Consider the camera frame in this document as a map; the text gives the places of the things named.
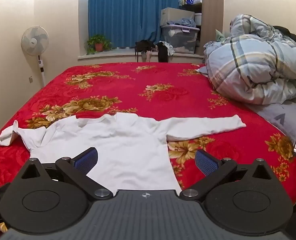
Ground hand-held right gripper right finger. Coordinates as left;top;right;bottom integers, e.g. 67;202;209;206
178;149;285;202

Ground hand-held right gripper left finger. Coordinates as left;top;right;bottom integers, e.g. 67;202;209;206
13;147;117;202

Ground white towel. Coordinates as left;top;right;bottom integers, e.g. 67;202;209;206
0;113;247;197

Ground blue crumpled clothes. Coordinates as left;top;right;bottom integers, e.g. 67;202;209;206
167;18;197;28

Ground red floral blanket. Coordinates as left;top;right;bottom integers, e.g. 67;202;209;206
0;62;296;240

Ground grey pillow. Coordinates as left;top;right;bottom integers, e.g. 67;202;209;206
248;102;296;143

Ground white window sill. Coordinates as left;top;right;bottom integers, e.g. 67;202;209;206
78;46;206;60

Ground plaid blue duvet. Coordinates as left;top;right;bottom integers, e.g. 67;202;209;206
198;14;296;105

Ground potted green plant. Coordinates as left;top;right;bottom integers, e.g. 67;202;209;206
85;34;113;55

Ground black hanging garment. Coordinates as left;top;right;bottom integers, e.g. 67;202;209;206
157;42;169;63

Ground cluttered items pile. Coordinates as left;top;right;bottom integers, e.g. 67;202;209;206
160;24;200;55

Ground light green cloth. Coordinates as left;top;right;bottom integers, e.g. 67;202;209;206
215;29;226;43

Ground black bag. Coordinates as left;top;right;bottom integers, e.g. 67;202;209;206
135;39;156;63

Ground white standing fan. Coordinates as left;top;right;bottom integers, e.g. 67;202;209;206
21;26;49;88

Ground wooden shelf unit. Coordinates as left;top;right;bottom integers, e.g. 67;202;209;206
187;0;225;55

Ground dark garment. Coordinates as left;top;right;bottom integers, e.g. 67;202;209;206
273;26;296;53

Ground white box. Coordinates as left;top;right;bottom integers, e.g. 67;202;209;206
160;7;195;27

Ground blue curtain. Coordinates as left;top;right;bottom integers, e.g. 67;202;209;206
88;0;188;48

